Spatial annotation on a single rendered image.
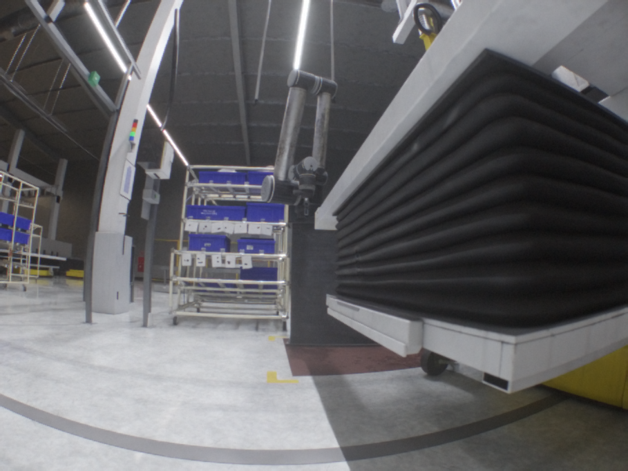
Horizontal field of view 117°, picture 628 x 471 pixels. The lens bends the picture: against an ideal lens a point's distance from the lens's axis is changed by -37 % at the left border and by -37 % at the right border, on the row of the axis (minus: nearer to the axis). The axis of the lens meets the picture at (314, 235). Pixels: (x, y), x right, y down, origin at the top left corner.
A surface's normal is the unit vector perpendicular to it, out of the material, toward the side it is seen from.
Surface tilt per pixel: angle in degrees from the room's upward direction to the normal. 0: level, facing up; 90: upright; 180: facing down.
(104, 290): 90
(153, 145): 90
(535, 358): 90
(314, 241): 90
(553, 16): 180
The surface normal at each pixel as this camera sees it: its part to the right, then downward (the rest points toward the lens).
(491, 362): -0.99, -0.04
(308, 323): -0.04, -0.14
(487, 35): -0.01, 0.99
